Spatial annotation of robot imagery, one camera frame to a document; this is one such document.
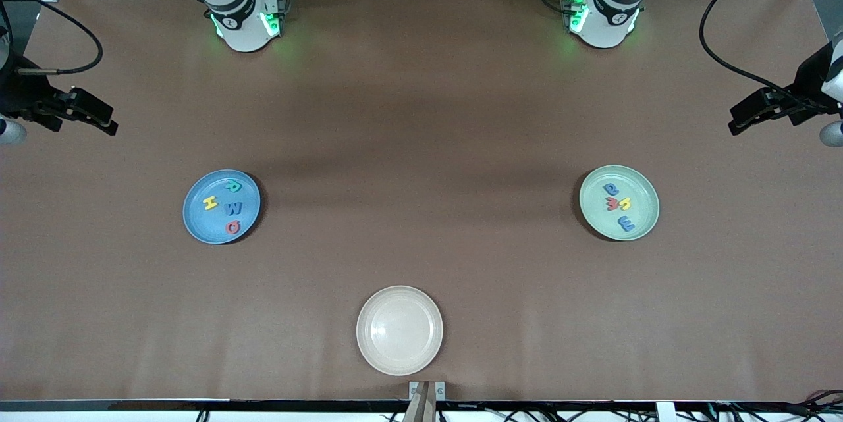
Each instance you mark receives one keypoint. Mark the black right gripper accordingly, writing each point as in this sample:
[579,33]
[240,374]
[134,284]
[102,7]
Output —
[25,94]

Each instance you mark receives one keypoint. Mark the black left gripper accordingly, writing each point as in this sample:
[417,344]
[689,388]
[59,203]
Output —
[807,87]

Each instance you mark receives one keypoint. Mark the yellow foam uppercase H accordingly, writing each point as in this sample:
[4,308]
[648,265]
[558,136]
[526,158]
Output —
[210,203]

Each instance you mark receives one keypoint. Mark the teal foam uppercase R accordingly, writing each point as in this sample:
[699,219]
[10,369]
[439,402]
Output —
[232,185]

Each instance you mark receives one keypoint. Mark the yellow foam lowercase h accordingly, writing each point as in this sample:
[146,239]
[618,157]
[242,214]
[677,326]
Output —
[625,203]

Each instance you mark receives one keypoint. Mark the blue foam uppercase W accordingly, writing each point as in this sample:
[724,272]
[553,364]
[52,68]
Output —
[234,208]

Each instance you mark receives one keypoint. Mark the blue foam lowercase a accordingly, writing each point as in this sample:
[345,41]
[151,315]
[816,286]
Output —
[612,189]

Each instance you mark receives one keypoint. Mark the pink foam uppercase Q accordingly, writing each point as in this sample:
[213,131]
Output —
[228,228]

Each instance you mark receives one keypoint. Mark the pink foam lowercase w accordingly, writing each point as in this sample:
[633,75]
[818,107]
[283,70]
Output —
[612,204]

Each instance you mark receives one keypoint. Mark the blue foam lowercase m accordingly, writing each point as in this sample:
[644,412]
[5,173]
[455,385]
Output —
[625,223]

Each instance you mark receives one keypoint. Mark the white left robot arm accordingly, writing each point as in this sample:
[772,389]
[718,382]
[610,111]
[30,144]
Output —
[612,14]

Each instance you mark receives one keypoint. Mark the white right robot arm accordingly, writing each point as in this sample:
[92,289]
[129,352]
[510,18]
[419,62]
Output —
[230,14]

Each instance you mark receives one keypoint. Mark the blue plate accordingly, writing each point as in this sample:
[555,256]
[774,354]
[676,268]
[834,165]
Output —
[204,224]

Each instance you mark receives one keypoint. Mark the green plate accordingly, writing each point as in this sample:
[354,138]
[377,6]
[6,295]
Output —
[596,211]

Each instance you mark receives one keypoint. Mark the beige plate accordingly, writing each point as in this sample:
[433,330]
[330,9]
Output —
[400,330]

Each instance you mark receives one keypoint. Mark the brown table mat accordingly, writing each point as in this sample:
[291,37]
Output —
[132,310]

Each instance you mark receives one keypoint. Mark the metal table edge bracket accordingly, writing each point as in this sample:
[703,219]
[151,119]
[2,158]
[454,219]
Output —
[440,390]

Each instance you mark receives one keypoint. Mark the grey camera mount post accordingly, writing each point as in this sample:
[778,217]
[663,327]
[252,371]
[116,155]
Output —
[421,409]

